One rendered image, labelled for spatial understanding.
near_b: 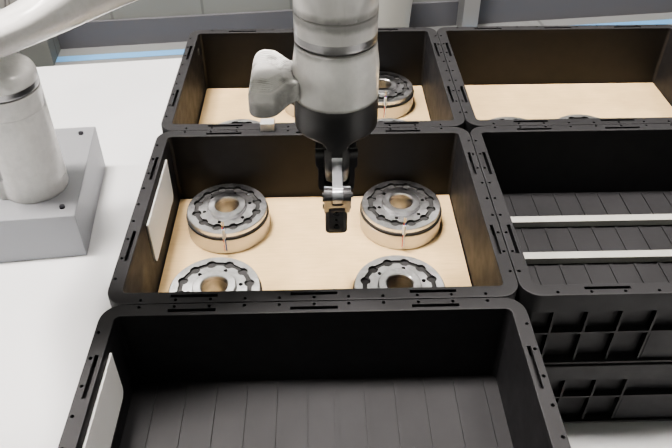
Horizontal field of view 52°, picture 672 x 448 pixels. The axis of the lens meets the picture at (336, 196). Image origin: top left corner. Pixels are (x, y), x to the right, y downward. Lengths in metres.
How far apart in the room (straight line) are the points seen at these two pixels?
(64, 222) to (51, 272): 0.08
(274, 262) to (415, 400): 0.25
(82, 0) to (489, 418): 0.52
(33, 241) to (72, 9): 0.63
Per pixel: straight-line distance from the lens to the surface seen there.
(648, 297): 0.74
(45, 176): 1.07
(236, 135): 0.89
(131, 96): 1.48
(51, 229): 1.08
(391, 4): 2.72
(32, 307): 1.05
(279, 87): 0.58
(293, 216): 0.91
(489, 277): 0.75
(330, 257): 0.85
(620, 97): 1.25
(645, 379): 0.86
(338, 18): 0.54
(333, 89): 0.57
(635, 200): 1.02
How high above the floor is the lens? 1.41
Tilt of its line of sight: 39 degrees down
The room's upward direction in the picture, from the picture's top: straight up
